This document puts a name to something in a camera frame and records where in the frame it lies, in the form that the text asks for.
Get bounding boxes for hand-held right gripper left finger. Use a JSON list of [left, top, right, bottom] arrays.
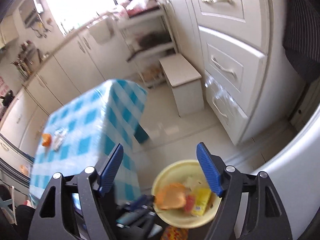
[[27, 143, 124, 240]]

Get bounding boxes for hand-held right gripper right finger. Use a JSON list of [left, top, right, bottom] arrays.
[[196, 142, 293, 240]]

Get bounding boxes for orange fruit peel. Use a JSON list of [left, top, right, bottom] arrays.
[[155, 182, 188, 210], [41, 133, 52, 147]]

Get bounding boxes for yellow plastic basin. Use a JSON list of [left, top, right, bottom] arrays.
[[151, 160, 223, 228]]

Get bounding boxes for beige plastic bag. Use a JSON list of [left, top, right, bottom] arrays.
[[181, 174, 208, 193]]

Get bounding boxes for yellow packet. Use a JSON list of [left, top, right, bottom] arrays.
[[190, 187, 213, 217]]

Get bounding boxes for pink red wrapper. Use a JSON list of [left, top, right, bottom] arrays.
[[184, 194, 197, 213]]

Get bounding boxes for red printed box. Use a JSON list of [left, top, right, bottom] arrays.
[[160, 225, 189, 240]]

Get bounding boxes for blue checkered tablecloth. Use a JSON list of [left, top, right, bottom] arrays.
[[29, 79, 150, 203]]

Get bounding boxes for white crumpled plastic wrap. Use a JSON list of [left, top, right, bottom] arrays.
[[51, 127, 68, 151]]

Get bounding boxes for white stool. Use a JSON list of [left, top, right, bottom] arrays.
[[159, 54, 204, 117]]

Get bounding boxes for person's right leg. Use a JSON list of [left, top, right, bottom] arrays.
[[0, 184, 38, 240]]

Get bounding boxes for white kitchen cabinets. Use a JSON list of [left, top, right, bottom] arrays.
[[0, 25, 140, 160]]

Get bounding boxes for teal white rack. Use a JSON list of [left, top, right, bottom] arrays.
[[0, 195, 13, 220]]

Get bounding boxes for white drawer cabinet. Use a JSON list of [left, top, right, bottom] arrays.
[[162, 0, 273, 145]]

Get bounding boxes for white shelf rack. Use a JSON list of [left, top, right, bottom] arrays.
[[117, 7, 178, 88]]

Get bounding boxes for black wok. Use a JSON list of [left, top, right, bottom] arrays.
[[0, 90, 14, 107]]

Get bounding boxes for black lidded pan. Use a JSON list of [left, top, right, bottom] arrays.
[[126, 31, 170, 62]]

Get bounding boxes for white hanging bin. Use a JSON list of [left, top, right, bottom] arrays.
[[89, 20, 113, 45]]

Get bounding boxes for kitchen utensil rack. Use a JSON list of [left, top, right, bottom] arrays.
[[10, 40, 50, 80]]

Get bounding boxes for black mesh chair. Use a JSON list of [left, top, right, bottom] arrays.
[[281, 0, 320, 80]]

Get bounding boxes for kitchen window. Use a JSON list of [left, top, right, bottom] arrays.
[[40, 0, 130, 35]]

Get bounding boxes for clear plastic bag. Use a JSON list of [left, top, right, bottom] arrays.
[[125, 0, 163, 13]]

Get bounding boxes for silver sliding door frame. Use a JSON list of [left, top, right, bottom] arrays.
[[0, 134, 34, 188]]

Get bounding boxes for water heater with hoses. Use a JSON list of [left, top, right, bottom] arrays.
[[19, 0, 54, 38]]

